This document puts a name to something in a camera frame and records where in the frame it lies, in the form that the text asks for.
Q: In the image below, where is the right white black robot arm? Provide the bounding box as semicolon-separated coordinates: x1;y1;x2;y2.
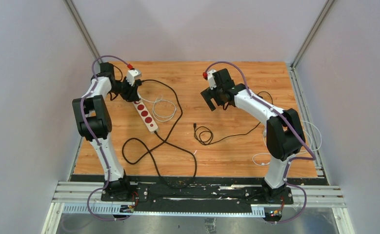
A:
201;69;306;204

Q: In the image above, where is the aluminium frame rail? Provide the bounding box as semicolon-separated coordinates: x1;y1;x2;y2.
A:
42;182;354;234

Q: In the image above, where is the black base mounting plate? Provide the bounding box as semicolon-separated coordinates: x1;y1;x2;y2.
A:
118;176;302;221

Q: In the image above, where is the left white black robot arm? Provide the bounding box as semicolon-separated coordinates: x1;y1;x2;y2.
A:
72;62;141;201

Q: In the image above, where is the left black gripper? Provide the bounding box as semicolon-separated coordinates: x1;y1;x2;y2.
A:
109;78;140;103

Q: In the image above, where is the white red power strip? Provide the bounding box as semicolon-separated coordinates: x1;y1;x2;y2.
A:
133;100;159;134

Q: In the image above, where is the white charger cable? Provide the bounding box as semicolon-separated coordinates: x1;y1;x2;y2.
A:
140;94;178;123

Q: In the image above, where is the thin black usb cable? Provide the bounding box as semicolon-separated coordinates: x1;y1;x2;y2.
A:
193;91;274;146

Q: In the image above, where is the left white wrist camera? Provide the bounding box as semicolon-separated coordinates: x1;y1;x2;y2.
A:
125;64;142;87

